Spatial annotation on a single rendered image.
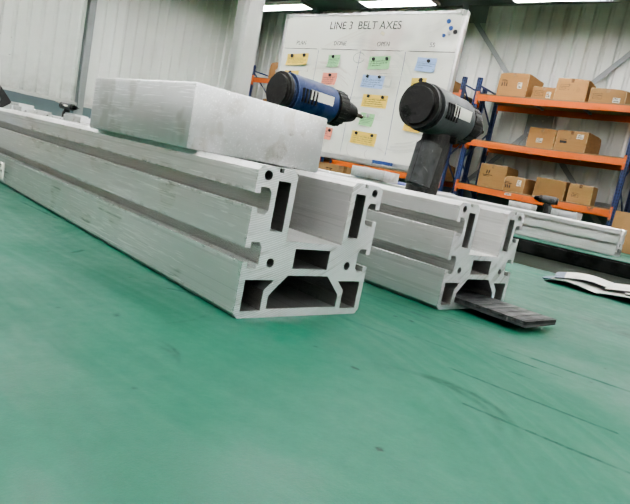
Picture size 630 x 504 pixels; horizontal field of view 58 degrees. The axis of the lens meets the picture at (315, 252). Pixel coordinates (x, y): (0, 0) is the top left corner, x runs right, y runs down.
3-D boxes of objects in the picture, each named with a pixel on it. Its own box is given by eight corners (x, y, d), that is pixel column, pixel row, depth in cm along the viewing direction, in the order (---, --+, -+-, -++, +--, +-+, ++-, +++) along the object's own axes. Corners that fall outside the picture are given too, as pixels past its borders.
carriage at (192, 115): (84, 160, 46) (95, 76, 45) (201, 178, 54) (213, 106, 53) (178, 192, 35) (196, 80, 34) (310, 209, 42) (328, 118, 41)
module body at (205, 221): (-52, 153, 89) (-46, 97, 87) (18, 162, 95) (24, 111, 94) (232, 318, 31) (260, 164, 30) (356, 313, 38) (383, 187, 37)
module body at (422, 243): (73, 170, 101) (79, 122, 100) (127, 177, 108) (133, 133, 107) (436, 309, 44) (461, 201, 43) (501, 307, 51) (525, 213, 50)
